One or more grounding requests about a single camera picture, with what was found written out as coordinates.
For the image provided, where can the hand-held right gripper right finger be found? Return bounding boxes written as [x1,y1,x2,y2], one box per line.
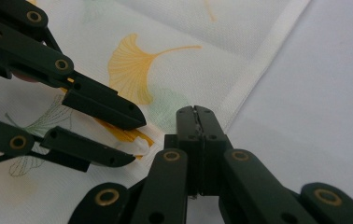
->
[194,105,233,197]

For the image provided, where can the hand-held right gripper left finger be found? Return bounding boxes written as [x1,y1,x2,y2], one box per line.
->
[163,105,204,197]

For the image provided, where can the white cloth with leaf print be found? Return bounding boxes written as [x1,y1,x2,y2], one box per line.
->
[0,0,312,224]

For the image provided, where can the white table with wooden rim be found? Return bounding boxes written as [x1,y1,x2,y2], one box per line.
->
[186,0,353,224]

